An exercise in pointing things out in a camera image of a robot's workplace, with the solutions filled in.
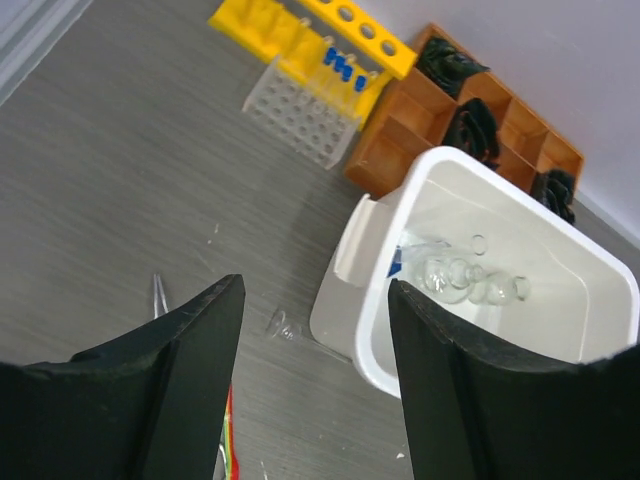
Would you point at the yellow test tube rack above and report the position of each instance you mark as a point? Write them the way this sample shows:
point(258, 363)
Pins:
point(299, 42)

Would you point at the blue capped test tube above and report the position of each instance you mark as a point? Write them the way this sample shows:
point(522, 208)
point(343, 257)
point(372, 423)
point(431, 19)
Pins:
point(346, 71)
point(360, 84)
point(338, 63)
point(330, 56)

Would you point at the white plastic tub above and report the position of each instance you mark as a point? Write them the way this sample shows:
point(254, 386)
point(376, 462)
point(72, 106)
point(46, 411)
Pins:
point(583, 303)

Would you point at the wooden compartment tray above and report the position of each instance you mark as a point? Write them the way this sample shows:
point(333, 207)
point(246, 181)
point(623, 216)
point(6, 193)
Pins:
point(449, 98)

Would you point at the metal test tube holder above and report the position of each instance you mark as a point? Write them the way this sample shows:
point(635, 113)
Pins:
point(159, 301)

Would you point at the small clear glass funnel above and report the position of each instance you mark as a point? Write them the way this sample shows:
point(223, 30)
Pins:
point(281, 326)

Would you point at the rolled tie top left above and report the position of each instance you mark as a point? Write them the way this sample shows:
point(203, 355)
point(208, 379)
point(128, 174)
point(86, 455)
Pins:
point(446, 66)

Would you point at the clear glass flask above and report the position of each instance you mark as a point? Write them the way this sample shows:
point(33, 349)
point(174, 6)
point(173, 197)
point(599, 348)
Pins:
point(448, 280)
point(500, 289)

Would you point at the red yellow stick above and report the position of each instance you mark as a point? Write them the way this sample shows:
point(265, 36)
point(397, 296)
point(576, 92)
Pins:
point(227, 465)

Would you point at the clear well plate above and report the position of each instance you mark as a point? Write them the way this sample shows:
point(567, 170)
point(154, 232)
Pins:
point(298, 116)

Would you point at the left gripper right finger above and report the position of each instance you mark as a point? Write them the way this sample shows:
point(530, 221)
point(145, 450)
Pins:
point(479, 407)

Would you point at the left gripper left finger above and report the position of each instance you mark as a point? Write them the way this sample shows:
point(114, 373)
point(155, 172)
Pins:
point(196, 346)

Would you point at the rolled tie blue pattern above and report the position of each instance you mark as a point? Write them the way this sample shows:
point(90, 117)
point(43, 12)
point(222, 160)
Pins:
point(554, 189)

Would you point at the rolled tie orange pattern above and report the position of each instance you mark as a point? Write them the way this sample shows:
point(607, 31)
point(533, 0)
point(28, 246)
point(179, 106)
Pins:
point(473, 130)

